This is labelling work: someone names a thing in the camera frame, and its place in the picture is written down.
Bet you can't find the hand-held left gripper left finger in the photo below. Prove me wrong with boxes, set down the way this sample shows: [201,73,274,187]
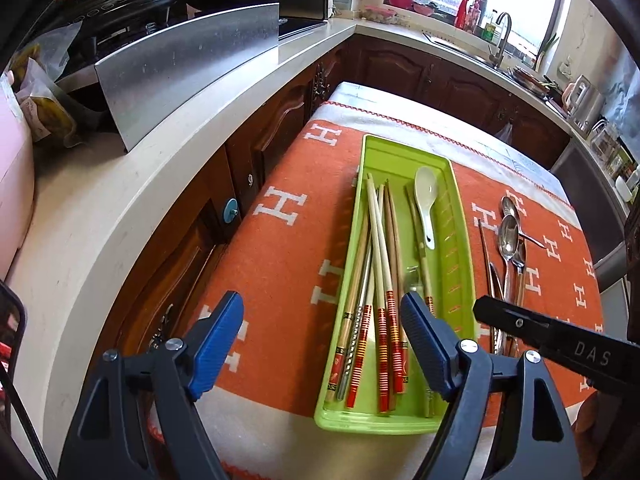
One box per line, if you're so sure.
[57,290,246,480]

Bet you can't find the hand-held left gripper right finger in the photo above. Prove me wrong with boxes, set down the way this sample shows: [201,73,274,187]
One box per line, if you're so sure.
[400,291,583,480]

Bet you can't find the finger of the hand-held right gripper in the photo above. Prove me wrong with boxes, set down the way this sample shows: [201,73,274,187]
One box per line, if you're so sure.
[472,296,566,356]

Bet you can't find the wooden chopstick dark band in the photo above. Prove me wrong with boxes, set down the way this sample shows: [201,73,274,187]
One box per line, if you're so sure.
[325,205,373,395]

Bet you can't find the green plastic utensil tray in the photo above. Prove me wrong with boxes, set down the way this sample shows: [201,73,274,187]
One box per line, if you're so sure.
[314,134,476,435]

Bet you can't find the bundle of striped chopsticks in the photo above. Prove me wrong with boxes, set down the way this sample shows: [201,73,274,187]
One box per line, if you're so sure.
[325,172,436,413]

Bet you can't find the white ceramic spoon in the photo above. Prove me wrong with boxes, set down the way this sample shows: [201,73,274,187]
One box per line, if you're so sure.
[414,166,440,252]

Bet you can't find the orange patterned blanket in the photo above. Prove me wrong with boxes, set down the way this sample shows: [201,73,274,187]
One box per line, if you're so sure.
[145,100,606,480]

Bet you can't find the silver kitchen appliance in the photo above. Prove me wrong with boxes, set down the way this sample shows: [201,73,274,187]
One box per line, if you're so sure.
[550,137,632,306]

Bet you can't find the row of condiment jars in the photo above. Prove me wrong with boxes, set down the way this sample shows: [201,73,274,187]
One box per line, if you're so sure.
[602,140,640,186]

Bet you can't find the glass jug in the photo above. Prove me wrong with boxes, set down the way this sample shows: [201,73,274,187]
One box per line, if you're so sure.
[590,119,621,161]

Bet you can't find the black glossy device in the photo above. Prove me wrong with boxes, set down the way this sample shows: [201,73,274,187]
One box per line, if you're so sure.
[0,280,27,441]

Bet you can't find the stainless electric kettle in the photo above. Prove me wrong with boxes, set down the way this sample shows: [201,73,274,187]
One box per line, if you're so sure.
[570,74,607,133]

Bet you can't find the stacked metal dishes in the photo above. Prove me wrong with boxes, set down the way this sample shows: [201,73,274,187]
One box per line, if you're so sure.
[510,64,558,101]

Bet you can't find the dark wooden base cabinets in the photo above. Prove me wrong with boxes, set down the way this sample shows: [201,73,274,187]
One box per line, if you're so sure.
[107,35,571,361]

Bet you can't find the pink appliance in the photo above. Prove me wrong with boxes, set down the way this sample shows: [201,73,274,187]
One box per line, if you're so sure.
[0,72,36,281]

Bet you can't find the steel kitchen sink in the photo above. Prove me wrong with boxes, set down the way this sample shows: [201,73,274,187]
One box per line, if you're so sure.
[422,30,501,63]

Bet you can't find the steel kitchen faucet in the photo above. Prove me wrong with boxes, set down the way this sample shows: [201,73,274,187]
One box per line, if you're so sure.
[487,11,513,70]

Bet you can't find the green dish soap bottle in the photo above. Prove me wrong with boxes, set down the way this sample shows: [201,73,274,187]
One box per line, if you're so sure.
[482,10,501,43]

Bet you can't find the clear plastic food bag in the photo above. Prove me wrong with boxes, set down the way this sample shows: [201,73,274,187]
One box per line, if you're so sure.
[12,22,108,148]

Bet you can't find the black gas stove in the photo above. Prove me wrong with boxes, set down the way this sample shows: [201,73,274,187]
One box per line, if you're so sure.
[277,17,329,41]

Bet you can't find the bowl of food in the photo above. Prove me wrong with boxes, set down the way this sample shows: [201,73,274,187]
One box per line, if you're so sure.
[362,5,401,25]

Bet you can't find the black cable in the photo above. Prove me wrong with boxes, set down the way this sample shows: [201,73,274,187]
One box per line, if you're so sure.
[0,355,57,480]

